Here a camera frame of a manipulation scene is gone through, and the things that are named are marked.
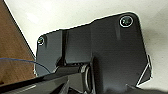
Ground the thin blue cable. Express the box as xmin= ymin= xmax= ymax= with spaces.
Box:
xmin=0 ymin=57 xmax=51 ymax=73

